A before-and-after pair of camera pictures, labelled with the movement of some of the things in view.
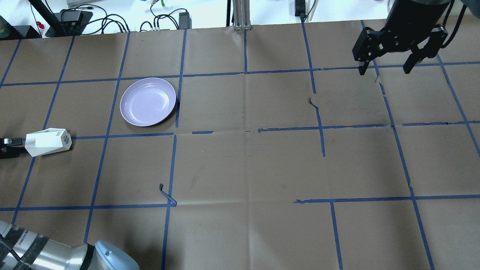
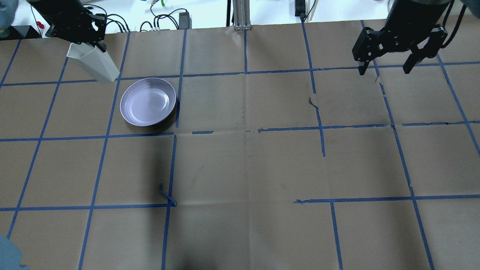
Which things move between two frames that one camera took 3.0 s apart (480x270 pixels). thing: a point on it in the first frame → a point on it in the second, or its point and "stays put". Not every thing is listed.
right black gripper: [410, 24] stays put
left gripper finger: [5, 141] → [101, 45]
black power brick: [185, 21] stays put
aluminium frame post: [241, 11] stays put
